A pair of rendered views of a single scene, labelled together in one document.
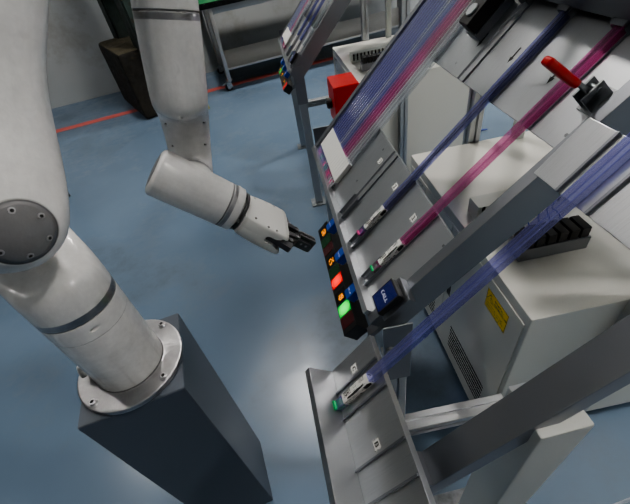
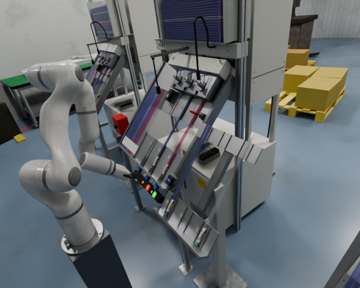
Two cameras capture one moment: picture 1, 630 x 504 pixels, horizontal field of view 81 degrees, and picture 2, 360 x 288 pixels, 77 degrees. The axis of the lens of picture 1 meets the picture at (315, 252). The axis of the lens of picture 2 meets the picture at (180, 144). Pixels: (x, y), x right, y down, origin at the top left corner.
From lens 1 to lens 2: 0.63 m
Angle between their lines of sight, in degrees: 27
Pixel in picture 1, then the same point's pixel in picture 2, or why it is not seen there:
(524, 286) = (207, 171)
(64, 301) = (74, 203)
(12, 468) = not seen: outside the picture
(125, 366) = (88, 230)
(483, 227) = (189, 152)
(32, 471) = not seen: outside the picture
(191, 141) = (89, 148)
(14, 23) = (66, 123)
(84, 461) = not seen: outside the picture
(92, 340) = (80, 218)
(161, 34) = (89, 118)
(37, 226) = (79, 174)
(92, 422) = (78, 258)
